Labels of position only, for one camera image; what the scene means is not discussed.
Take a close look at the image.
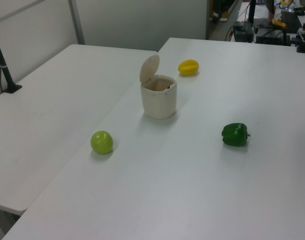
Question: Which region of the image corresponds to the cream garbage bin with lid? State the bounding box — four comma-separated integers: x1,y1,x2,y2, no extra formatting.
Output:
139,53,178,120

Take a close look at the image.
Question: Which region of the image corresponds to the light green apple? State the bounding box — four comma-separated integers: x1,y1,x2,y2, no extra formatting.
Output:
90,130,114,155

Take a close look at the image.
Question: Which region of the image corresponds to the yellow starfruit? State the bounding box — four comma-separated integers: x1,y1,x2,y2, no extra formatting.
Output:
177,59,200,77

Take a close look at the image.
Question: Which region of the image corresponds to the dark green bell pepper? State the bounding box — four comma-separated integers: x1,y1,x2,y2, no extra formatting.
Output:
221,122,252,148

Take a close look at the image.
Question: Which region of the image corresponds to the black electronics box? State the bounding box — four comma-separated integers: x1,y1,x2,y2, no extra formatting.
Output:
233,21,255,44

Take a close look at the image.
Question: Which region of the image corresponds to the black equipment block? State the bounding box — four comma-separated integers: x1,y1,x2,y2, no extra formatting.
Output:
254,24,291,46

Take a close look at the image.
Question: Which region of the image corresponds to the black vertical pole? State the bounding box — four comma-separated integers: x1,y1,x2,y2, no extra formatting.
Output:
247,0,257,26

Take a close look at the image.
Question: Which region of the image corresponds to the yellow tool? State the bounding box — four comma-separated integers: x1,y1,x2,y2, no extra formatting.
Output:
271,17,287,29

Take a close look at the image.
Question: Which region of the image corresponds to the grey metal partition post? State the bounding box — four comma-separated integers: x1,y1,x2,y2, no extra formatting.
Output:
67,0,86,46

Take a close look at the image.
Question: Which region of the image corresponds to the black camera stand pole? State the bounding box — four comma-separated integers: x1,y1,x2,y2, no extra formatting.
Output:
0,24,23,94

